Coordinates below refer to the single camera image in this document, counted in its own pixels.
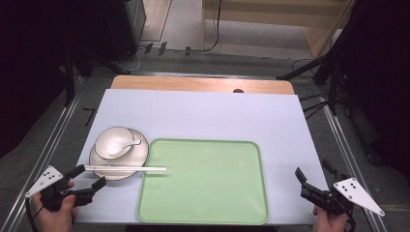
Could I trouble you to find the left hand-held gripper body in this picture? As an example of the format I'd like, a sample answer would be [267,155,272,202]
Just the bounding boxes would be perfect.
[24,164,95,213]

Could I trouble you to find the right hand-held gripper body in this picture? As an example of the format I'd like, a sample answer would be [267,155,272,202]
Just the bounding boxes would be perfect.
[299,177,387,218]

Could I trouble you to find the white chopstick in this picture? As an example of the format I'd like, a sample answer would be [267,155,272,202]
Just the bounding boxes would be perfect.
[84,165,167,170]
[84,166,167,172]

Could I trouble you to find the person's right hand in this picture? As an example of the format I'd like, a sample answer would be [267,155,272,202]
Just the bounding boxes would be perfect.
[310,205,352,232]

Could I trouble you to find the person's left hand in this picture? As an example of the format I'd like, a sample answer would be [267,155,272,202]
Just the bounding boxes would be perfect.
[31,181,79,232]

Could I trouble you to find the white ceramic spoon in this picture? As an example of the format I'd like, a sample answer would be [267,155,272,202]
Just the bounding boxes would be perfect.
[106,138,142,157]

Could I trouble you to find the white bowl with dark rim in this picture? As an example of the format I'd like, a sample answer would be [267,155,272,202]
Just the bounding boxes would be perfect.
[94,126,136,160]

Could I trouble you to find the white plate with dark rim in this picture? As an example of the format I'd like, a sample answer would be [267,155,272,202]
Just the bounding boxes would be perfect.
[88,128,150,182]

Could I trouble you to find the green tray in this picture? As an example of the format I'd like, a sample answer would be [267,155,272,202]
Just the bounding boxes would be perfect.
[135,137,271,226]

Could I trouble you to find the black metal stand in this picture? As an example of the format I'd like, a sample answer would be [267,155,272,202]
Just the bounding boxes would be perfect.
[276,0,368,117]

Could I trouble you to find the pale table cover board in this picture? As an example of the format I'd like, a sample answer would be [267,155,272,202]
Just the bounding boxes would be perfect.
[75,88,329,226]

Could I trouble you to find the wooden table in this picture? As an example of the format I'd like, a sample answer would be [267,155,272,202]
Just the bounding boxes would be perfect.
[109,74,296,96]

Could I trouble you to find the black cabinet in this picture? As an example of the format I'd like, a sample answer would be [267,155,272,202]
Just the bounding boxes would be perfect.
[96,0,147,63]

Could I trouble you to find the light wooden shelf unit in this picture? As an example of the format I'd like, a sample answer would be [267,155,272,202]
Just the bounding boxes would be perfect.
[200,0,357,60]

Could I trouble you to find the aluminium floor rail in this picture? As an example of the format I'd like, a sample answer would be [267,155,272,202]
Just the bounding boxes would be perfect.
[0,76,85,232]
[322,104,385,232]

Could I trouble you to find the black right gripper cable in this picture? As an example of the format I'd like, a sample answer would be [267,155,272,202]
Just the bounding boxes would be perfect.
[343,206,358,232]

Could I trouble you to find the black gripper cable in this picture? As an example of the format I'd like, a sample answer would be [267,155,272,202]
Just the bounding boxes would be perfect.
[343,206,358,232]
[24,196,44,232]

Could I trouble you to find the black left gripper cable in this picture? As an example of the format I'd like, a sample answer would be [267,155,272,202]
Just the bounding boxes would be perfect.
[24,196,44,232]

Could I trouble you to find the black floor cables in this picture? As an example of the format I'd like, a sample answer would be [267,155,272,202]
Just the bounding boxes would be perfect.
[291,58,333,121]

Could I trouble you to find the black hanging cable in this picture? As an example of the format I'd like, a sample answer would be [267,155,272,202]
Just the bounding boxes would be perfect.
[190,0,223,54]

